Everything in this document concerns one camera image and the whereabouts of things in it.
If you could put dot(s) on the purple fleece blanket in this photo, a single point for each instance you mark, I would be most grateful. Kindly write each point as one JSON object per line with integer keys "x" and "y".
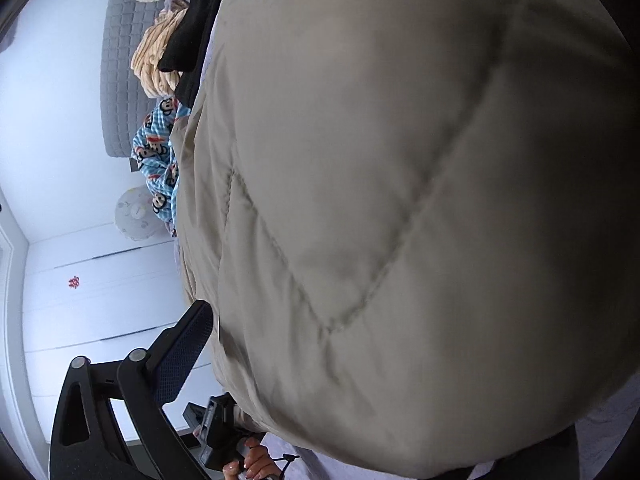
{"x": 292, "y": 462}

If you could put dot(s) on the covered standing fan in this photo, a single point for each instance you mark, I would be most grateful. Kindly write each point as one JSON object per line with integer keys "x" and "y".
{"x": 135, "y": 215}

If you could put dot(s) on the grey quilted headboard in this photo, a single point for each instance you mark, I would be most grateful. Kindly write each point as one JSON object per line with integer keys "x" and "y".
{"x": 122, "y": 70}

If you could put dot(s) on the beige puffer jacket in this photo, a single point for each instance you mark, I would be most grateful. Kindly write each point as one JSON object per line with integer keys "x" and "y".
{"x": 400, "y": 185}

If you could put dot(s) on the blue monkey print cloth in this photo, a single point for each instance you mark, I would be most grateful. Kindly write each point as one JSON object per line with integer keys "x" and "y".
{"x": 157, "y": 165}

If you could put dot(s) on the red paper door decoration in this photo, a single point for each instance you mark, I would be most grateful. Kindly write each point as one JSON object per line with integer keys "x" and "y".
{"x": 74, "y": 282}

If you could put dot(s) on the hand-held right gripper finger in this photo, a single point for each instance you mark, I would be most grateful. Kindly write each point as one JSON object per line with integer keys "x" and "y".
{"x": 175, "y": 355}

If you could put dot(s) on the person's left hand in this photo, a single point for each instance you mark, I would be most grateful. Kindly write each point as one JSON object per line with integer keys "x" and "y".
{"x": 257, "y": 462}

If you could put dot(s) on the black garment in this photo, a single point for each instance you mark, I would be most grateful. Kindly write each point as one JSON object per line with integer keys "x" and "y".
{"x": 197, "y": 25}

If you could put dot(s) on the white wardrobe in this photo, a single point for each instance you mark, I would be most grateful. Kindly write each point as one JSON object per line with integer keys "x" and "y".
{"x": 85, "y": 320}

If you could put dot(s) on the peach striped clothes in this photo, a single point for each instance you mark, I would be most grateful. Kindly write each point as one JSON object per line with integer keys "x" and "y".
{"x": 152, "y": 65}

